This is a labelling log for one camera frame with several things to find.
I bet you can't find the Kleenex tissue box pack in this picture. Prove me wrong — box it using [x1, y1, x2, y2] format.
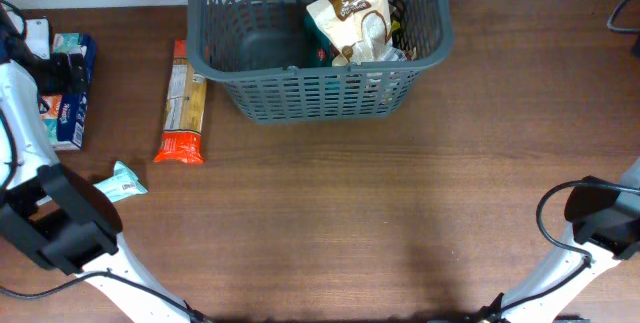
[39, 33, 97, 151]

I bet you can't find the small mint green packet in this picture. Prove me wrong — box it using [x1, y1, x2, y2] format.
[94, 161, 148, 203]

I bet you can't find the orange pasta packet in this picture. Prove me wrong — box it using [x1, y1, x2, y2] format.
[154, 40, 207, 164]

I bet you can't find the green Nescafe bag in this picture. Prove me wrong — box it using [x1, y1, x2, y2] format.
[303, 12, 404, 69]

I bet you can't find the beige Pantree snack bag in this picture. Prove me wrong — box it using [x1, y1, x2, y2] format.
[306, 0, 407, 67]

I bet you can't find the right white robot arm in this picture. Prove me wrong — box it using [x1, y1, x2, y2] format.
[468, 162, 639, 323]

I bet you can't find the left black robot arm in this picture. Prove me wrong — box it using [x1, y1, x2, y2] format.
[1, 1, 209, 322]

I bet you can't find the grey plastic basket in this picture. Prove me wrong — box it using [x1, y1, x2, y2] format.
[187, 0, 454, 123]

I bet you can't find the left black cable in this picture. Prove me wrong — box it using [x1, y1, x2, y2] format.
[0, 0, 201, 319]

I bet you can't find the black cable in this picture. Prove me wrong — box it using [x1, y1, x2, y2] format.
[0, 0, 201, 319]
[492, 0, 640, 317]

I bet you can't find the right black cable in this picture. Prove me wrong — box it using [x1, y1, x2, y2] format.
[492, 0, 640, 317]

